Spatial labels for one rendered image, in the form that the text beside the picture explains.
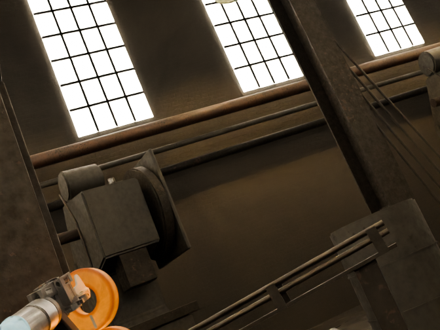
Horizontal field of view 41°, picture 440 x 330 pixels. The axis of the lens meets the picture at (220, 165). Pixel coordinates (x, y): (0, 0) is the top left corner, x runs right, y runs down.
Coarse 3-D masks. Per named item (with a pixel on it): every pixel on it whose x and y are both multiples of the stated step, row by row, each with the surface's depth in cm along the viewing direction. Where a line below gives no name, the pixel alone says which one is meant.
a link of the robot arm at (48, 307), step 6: (36, 300) 123; (42, 300) 123; (24, 306) 120; (42, 306) 120; (48, 306) 121; (54, 306) 123; (48, 312) 120; (54, 312) 122; (54, 318) 121; (54, 324) 122
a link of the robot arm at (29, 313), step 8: (16, 312) 116; (24, 312) 116; (32, 312) 116; (40, 312) 118; (8, 320) 112; (16, 320) 112; (24, 320) 112; (32, 320) 114; (40, 320) 116; (48, 320) 119; (0, 328) 110; (8, 328) 109; (16, 328) 110; (24, 328) 111; (32, 328) 113; (40, 328) 115; (48, 328) 119
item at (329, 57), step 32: (288, 0) 562; (288, 32) 563; (320, 32) 536; (320, 64) 524; (320, 96) 548; (352, 96) 521; (352, 128) 509; (352, 160) 533; (384, 160) 507; (384, 192) 495
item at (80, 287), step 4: (76, 276) 140; (76, 280) 139; (80, 280) 141; (76, 284) 138; (80, 284) 140; (76, 288) 137; (80, 288) 139; (84, 288) 141; (88, 288) 143; (76, 292) 136; (80, 292) 139
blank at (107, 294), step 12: (72, 276) 144; (84, 276) 143; (96, 276) 142; (108, 276) 143; (96, 288) 142; (108, 288) 141; (108, 300) 140; (72, 312) 142; (84, 312) 144; (96, 312) 141; (108, 312) 140; (84, 324) 141; (96, 324) 140; (108, 324) 142
